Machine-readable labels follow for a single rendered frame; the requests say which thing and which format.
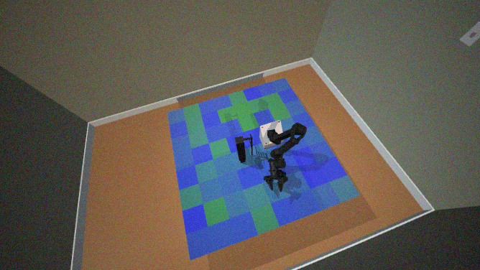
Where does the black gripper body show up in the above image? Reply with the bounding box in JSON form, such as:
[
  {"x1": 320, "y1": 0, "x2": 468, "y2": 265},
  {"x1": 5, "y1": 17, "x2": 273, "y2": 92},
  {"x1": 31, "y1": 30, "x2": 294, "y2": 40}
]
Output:
[{"x1": 264, "y1": 168, "x2": 288, "y2": 182}]

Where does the black post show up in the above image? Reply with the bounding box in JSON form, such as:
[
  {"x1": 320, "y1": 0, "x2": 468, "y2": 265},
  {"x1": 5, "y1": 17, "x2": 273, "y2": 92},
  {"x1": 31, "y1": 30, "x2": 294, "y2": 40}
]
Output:
[{"x1": 235, "y1": 136, "x2": 246, "y2": 163}]

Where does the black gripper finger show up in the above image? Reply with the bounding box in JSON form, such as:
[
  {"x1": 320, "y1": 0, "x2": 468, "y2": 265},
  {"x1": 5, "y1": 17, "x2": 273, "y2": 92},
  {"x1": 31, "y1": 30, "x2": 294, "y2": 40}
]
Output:
[
  {"x1": 265, "y1": 180, "x2": 274, "y2": 191},
  {"x1": 277, "y1": 181, "x2": 286, "y2": 192}
]

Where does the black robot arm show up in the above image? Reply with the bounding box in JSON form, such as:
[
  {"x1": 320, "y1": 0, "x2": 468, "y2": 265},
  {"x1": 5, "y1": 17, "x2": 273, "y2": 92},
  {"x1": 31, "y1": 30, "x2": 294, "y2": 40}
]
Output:
[{"x1": 267, "y1": 123, "x2": 307, "y2": 177}]

